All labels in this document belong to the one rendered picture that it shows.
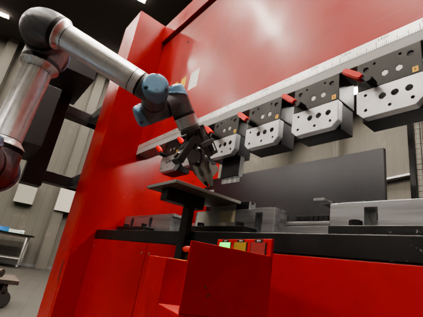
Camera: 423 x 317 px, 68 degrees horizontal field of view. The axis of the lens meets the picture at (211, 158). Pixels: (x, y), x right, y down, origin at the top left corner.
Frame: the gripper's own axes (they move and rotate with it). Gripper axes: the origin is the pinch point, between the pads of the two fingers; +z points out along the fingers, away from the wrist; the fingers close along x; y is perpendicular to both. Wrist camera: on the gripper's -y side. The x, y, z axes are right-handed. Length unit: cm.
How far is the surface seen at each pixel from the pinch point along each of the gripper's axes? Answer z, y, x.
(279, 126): -9.9, 16.0, -25.1
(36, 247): 132, 80, 1018
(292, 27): -39, 41, -27
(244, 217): 12.8, -1.2, -13.0
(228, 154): -6.0, 12.8, -2.2
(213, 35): -59, 58, 24
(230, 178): 2.8, 11.0, 0.1
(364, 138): 228, 1016, 398
